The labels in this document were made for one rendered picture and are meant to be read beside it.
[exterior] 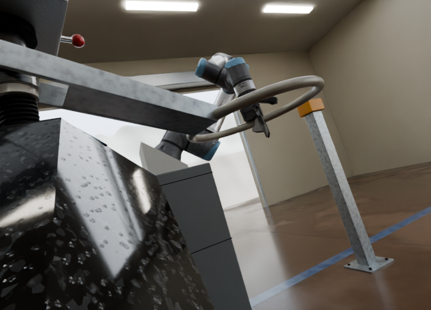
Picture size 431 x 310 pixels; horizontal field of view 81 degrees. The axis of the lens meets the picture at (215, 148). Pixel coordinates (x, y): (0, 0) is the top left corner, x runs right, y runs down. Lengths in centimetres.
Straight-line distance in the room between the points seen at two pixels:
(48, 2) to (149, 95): 25
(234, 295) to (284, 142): 567
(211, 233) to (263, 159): 507
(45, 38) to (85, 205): 54
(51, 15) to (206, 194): 104
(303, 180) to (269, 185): 103
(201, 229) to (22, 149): 117
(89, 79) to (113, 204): 39
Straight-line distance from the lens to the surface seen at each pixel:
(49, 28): 68
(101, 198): 22
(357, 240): 185
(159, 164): 142
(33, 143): 27
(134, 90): 60
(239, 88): 113
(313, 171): 719
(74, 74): 58
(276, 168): 651
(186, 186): 136
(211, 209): 139
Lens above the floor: 69
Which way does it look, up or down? 9 degrees up
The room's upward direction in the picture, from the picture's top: 16 degrees counter-clockwise
